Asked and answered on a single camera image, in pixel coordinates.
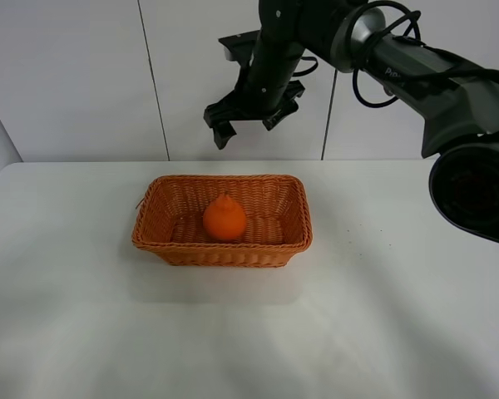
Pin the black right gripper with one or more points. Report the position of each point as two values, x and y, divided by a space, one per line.
263 92

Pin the orange with stem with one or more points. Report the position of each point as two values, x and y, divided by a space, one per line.
224 219

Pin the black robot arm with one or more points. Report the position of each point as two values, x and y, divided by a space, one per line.
457 99

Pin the orange wicker basket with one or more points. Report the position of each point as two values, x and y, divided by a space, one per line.
169 223

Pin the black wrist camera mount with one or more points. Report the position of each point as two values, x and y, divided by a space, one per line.
239 47

